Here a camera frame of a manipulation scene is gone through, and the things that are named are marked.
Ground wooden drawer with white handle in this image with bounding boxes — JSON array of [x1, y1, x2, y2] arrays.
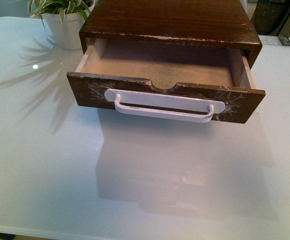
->
[[67, 39, 266, 124]]

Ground dark wooden drawer cabinet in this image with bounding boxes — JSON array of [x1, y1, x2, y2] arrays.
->
[[79, 0, 262, 67]]

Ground spider plant green leaves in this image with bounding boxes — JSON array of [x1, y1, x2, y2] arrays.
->
[[27, 0, 96, 25]]

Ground black chair at right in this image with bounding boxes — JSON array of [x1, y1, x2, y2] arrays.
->
[[251, 0, 290, 36]]

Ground white plant pot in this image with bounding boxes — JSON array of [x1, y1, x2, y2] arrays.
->
[[42, 13, 85, 50]]

